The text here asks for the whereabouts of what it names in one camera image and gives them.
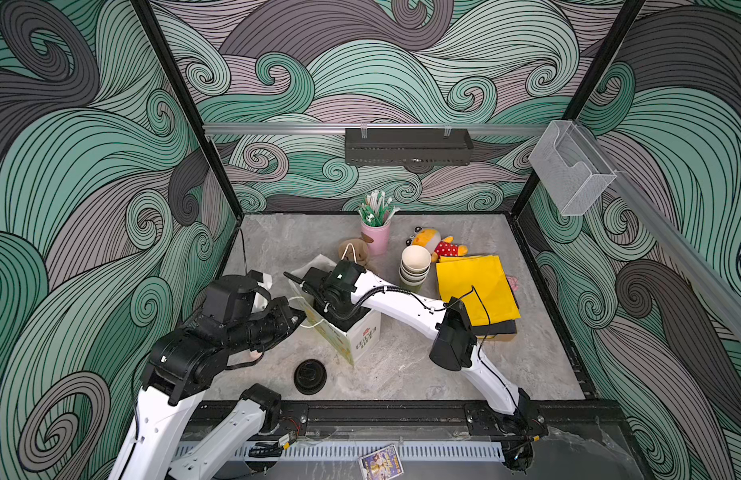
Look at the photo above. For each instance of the brown cardboard cup carrier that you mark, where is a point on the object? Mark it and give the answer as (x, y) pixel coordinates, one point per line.
(355, 250)

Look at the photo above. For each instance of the colourful card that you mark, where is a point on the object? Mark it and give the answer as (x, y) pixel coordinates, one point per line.
(382, 464)

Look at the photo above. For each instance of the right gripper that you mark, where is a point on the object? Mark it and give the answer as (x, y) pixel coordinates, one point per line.
(313, 284)

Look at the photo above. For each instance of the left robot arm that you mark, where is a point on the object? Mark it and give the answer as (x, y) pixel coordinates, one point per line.
(180, 369)

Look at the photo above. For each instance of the yellow plush toy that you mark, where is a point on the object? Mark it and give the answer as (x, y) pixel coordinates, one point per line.
(437, 245)

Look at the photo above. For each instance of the white paper bag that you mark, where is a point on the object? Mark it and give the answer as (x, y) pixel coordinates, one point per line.
(354, 343)

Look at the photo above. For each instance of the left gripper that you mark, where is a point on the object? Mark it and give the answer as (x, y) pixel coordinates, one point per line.
(281, 308)

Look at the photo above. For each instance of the pink straw holder cup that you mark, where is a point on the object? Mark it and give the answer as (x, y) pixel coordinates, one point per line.
(376, 237)

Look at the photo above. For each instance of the clear acrylic wall holder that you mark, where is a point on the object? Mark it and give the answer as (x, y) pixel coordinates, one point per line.
(572, 167)

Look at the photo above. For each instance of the stack of black lids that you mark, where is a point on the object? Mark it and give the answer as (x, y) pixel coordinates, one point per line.
(310, 377)

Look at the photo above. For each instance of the stack of paper cups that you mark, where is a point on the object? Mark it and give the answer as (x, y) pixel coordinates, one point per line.
(415, 267)

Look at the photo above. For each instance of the white cable duct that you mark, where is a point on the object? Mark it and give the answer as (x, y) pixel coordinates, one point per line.
(443, 451)

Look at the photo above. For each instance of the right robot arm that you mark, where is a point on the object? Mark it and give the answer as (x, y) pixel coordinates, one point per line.
(455, 346)

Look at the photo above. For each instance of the black wall shelf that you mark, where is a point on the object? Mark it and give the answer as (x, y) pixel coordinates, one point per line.
(407, 146)

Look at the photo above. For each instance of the wrapped straws bundle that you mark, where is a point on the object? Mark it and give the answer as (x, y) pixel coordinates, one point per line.
(377, 209)

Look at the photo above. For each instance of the yellow napkin stack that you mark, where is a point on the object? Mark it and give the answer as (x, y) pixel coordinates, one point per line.
(482, 285)

